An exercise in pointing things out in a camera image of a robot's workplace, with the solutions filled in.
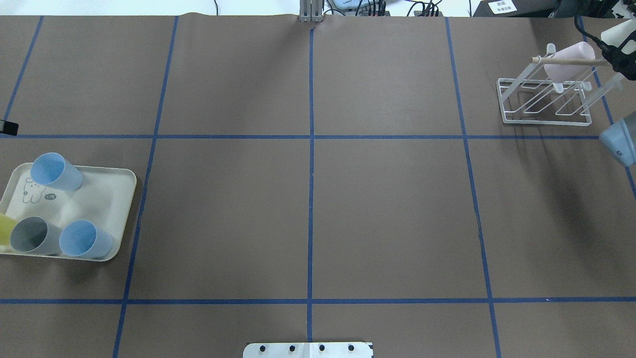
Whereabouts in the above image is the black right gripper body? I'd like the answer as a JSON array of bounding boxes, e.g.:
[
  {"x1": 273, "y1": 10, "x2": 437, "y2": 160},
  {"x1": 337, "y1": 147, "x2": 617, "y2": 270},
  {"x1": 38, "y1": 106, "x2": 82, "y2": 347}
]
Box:
[{"x1": 602, "y1": 45, "x2": 636, "y2": 80}]

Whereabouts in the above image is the pink plastic cup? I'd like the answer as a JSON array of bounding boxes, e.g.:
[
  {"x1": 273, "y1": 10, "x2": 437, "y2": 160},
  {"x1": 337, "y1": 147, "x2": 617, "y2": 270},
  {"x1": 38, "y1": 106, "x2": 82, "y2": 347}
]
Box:
[{"x1": 544, "y1": 42, "x2": 597, "y2": 83}]

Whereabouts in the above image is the yellow plastic cup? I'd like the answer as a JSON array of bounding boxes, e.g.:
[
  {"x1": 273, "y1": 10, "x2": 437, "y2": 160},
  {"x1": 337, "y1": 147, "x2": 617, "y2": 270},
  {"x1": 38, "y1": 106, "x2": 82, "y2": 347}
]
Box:
[{"x1": 0, "y1": 213, "x2": 19, "y2": 246}]

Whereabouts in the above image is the pale green plastic cup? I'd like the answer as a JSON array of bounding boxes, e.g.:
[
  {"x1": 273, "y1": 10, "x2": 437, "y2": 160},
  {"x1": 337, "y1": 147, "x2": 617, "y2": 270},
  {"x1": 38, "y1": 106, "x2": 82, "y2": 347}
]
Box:
[{"x1": 601, "y1": 18, "x2": 636, "y2": 55}]

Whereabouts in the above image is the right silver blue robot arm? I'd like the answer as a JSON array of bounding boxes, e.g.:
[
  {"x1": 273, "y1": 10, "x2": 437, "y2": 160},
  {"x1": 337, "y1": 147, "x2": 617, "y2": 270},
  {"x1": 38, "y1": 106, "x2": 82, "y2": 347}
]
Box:
[{"x1": 599, "y1": 45, "x2": 636, "y2": 167}]

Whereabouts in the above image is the light blue plastic cup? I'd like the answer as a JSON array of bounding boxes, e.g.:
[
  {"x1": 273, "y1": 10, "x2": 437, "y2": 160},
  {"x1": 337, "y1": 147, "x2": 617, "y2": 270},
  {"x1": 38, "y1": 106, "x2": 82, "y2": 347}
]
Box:
[{"x1": 30, "y1": 152, "x2": 83, "y2": 192}]

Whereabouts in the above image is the grey plastic cup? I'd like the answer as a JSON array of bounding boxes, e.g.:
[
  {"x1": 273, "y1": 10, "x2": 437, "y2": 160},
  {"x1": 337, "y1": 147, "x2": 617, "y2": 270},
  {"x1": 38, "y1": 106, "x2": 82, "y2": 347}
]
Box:
[{"x1": 9, "y1": 217, "x2": 62, "y2": 255}]

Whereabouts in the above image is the cream plastic tray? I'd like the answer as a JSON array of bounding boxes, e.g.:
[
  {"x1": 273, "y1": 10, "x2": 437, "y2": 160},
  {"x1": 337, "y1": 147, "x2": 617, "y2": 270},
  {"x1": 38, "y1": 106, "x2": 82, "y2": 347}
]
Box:
[{"x1": 1, "y1": 163, "x2": 137, "y2": 262}]

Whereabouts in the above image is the white wire cup rack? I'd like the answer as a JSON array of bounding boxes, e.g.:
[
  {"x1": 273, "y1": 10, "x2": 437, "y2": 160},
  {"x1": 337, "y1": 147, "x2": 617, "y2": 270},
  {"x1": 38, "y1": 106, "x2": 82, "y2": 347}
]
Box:
[{"x1": 497, "y1": 42, "x2": 626, "y2": 127}]

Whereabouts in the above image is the aluminium frame post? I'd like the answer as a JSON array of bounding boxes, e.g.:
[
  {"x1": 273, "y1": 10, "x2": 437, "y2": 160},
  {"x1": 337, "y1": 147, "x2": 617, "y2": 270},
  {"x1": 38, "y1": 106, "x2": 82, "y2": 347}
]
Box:
[{"x1": 299, "y1": 0, "x2": 325, "y2": 23}]

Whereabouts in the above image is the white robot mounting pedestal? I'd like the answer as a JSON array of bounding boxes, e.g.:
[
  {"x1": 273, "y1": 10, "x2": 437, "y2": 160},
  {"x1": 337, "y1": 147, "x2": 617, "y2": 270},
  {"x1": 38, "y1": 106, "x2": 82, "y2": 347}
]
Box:
[{"x1": 242, "y1": 342, "x2": 374, "y2": 358}]

